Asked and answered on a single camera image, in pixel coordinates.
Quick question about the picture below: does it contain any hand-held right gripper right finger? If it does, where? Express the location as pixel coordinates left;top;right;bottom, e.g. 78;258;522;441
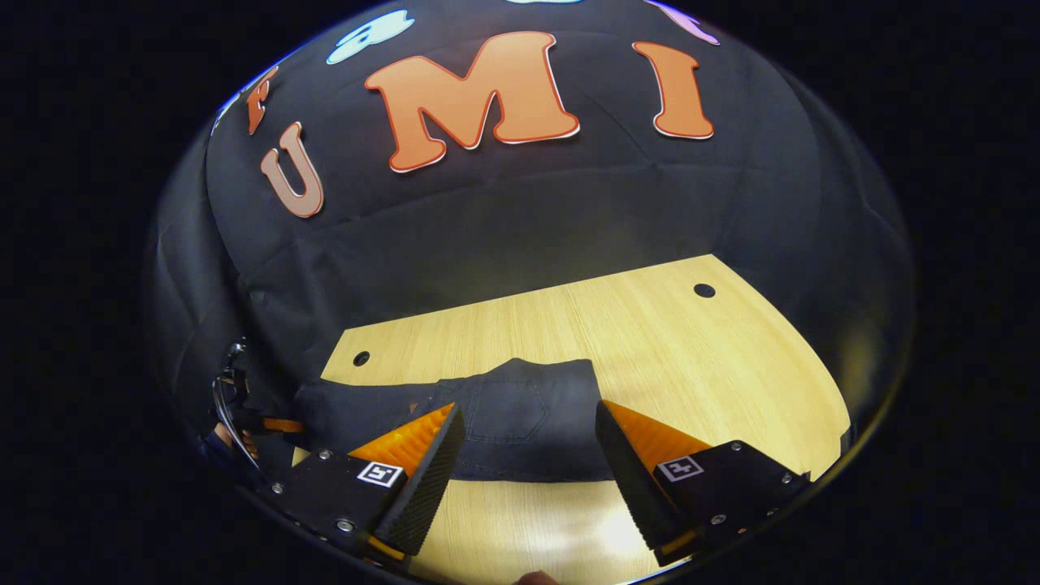
595;400;813;568

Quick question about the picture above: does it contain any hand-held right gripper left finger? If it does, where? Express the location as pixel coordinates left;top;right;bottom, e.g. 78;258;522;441
272;402;466;561

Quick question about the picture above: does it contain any black backdrop cloth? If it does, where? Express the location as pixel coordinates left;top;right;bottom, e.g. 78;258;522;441
146;0;915;456

